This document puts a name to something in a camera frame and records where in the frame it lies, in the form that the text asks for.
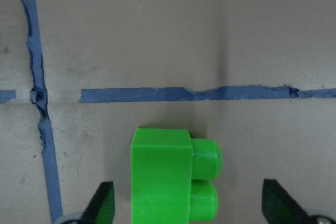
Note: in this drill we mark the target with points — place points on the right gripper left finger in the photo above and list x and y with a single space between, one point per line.
101 208

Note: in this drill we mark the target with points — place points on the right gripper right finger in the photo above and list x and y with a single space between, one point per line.
278 206

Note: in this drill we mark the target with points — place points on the green toy block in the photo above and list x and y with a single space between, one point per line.
171 177

